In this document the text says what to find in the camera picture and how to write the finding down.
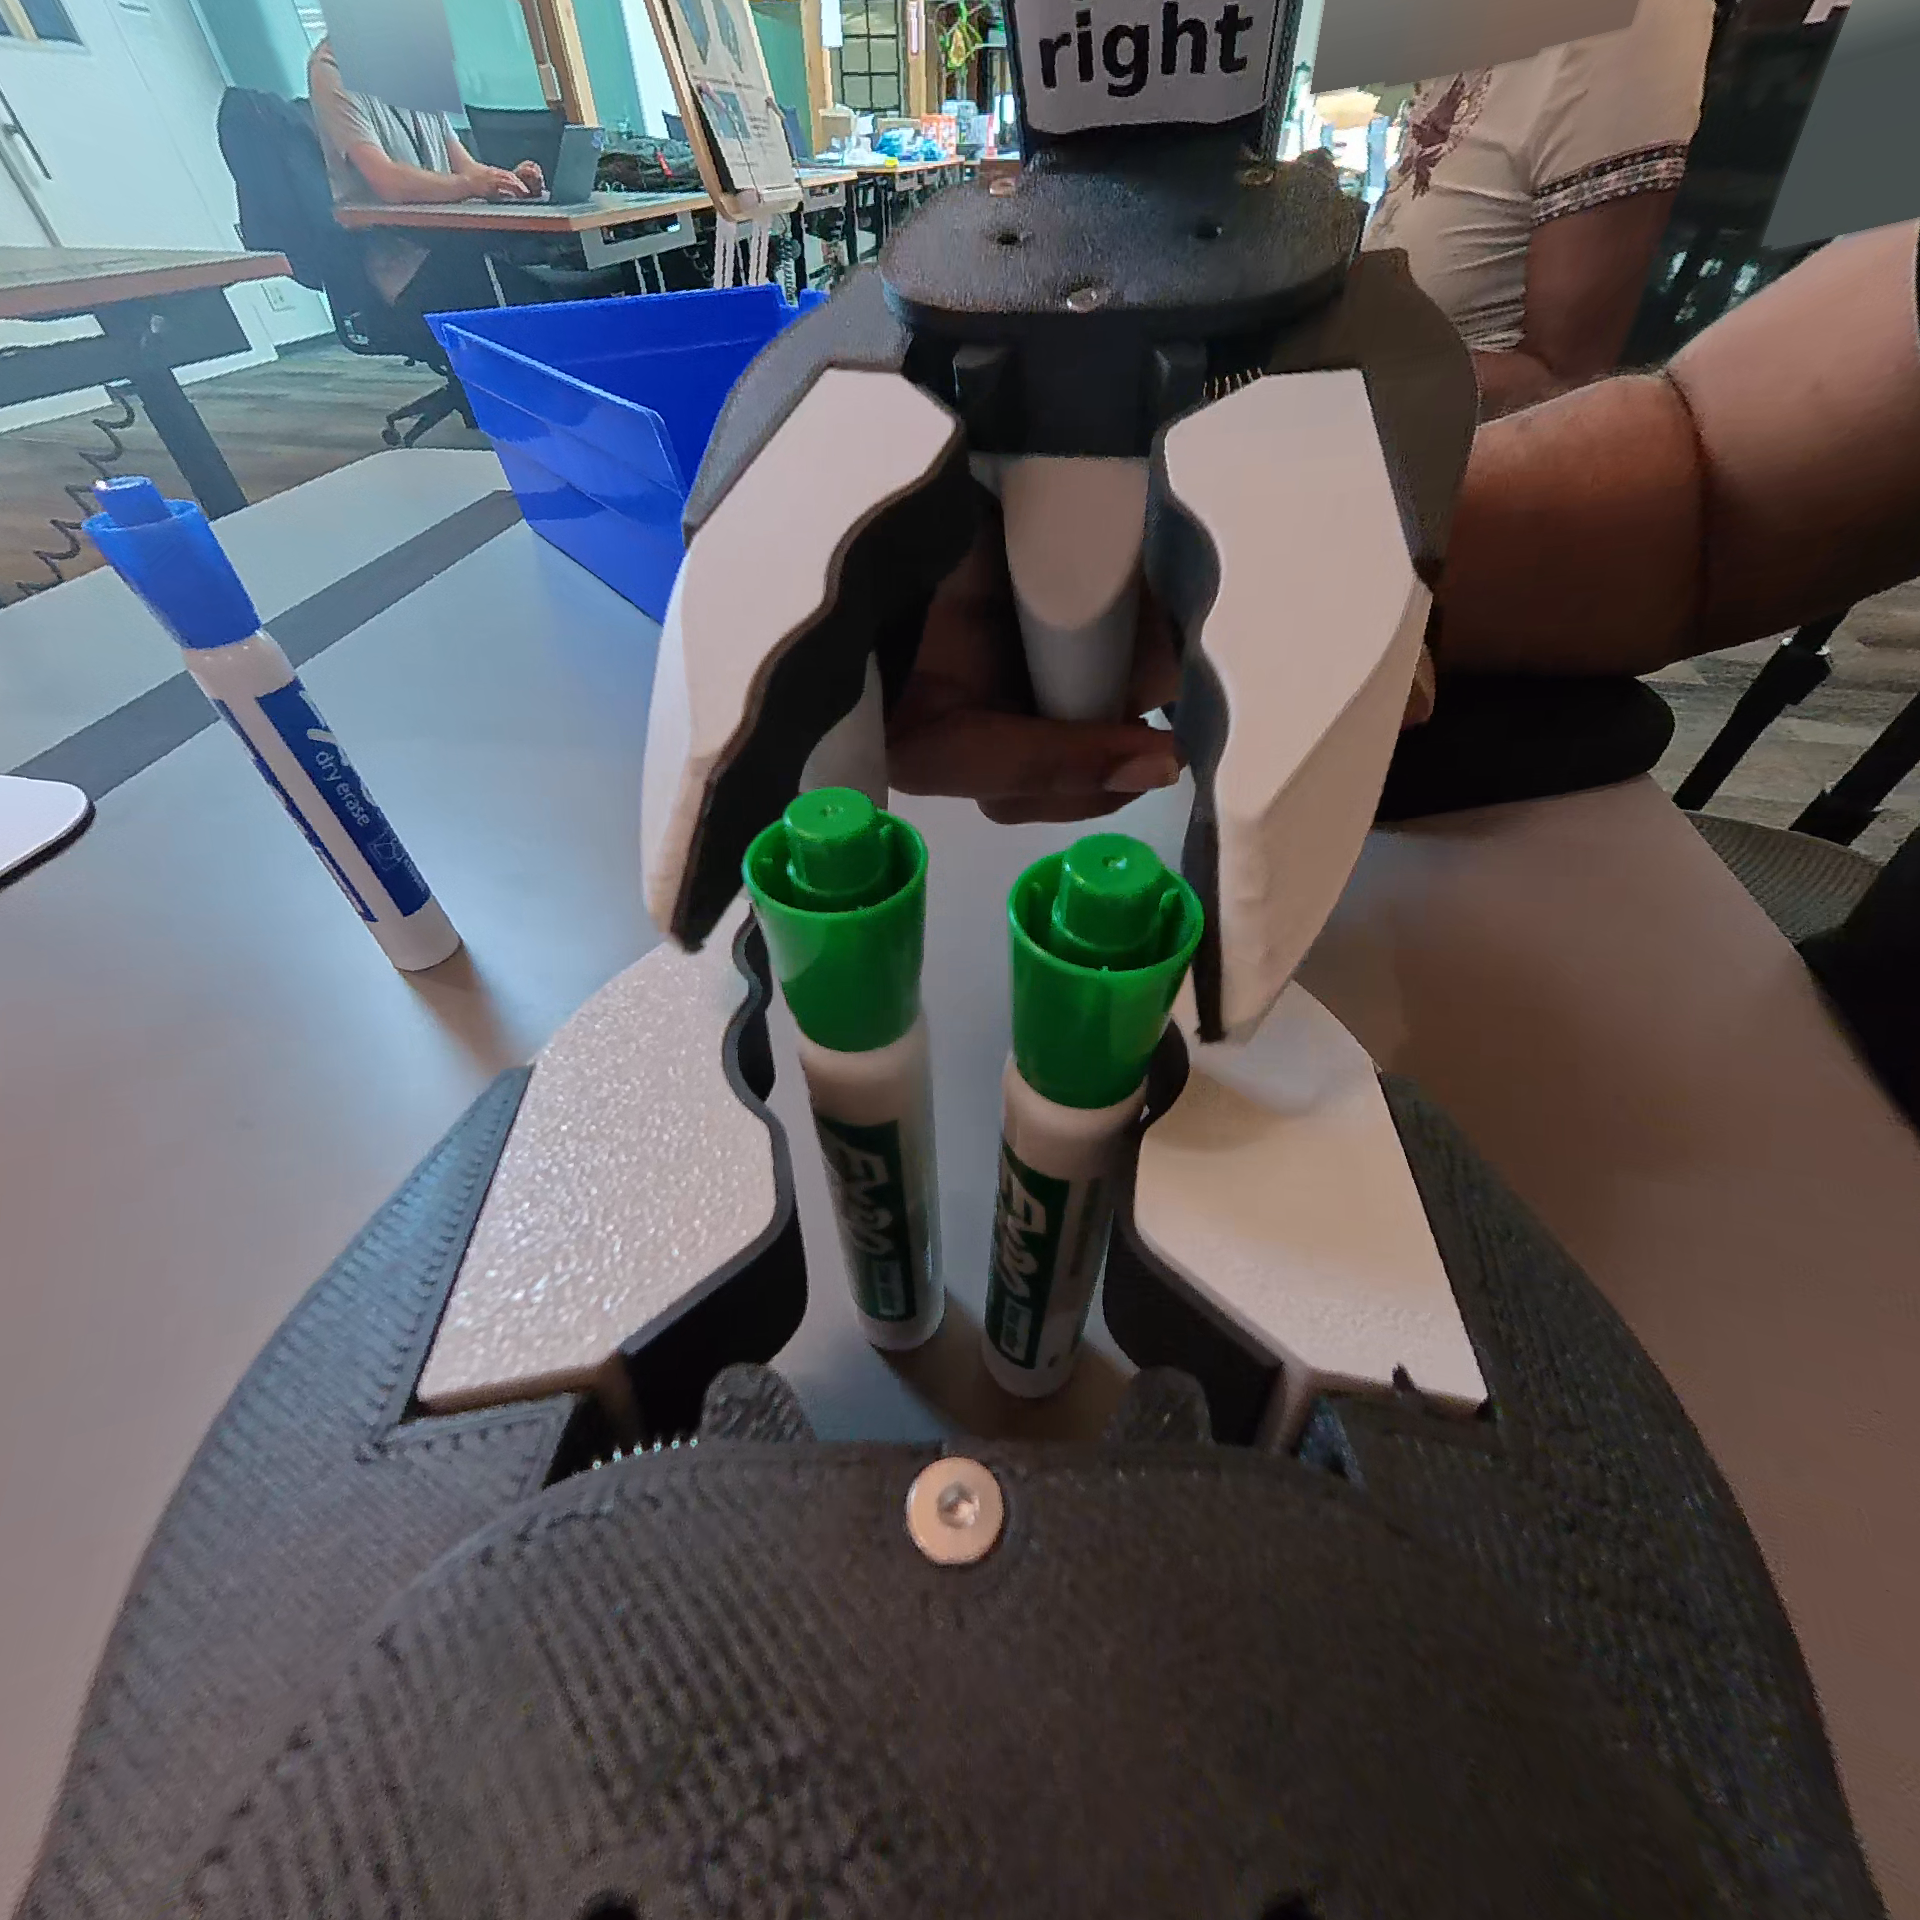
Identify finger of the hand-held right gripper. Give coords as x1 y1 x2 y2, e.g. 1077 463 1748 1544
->
1146 370 1436 1046
637 364 977 952

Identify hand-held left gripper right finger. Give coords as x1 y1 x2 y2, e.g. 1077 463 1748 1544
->
1109 977 1494 1453

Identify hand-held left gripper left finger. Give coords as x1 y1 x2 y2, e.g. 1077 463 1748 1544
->
415 920 795 1448

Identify green dry erase marker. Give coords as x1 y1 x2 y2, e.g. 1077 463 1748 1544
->
742 784 948 1354
983 832 1208 1399

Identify blue dry erase marker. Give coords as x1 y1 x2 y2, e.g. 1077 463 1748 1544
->
80 478 463 973

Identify person's right forearm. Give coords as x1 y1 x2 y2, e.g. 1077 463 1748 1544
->
1421 217 1920 679

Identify person's right hand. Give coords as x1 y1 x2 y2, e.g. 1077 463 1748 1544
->
885 527 1189 830

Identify blue plastic bin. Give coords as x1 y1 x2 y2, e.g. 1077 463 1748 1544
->
422 280 831 624

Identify white desk with wood edge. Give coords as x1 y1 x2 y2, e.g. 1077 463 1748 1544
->
334 185 720 309

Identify wooden easel sign board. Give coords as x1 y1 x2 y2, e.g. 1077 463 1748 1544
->
643 0 802 217

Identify black tripod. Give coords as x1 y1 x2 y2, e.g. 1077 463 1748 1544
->
1670 606 1920 848

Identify dark laptop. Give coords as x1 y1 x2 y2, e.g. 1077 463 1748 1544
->
463 103 606 206

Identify black swivel office chair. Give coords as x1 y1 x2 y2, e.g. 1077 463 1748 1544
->
217 84 453 447

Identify person's dark clothing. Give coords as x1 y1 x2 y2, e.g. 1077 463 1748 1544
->
1790 841 1920 1130

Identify white flat plate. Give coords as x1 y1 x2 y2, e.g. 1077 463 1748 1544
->
0 773 95 884

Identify wooden desk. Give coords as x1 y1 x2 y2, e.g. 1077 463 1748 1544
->
0 247 293 520

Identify black coiled cable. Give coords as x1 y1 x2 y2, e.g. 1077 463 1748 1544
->
0 394 144 601

